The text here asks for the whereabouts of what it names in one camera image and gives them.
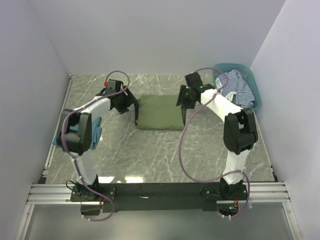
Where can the teal plastic laundry basket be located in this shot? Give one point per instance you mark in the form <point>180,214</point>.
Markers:
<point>247,76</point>

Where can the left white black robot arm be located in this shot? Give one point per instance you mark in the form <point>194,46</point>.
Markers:
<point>77,143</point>

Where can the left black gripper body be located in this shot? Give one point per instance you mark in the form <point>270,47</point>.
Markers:
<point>125,101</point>

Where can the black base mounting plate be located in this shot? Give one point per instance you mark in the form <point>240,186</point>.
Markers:
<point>160,196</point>

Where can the blue white striped tank top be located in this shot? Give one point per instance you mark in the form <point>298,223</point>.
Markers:
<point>235,89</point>

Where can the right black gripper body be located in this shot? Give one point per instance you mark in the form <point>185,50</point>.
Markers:
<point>184,97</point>

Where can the olive green tank top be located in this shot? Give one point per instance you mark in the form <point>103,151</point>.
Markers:
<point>159,112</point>

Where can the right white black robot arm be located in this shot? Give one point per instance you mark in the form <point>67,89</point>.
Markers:
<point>239,124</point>

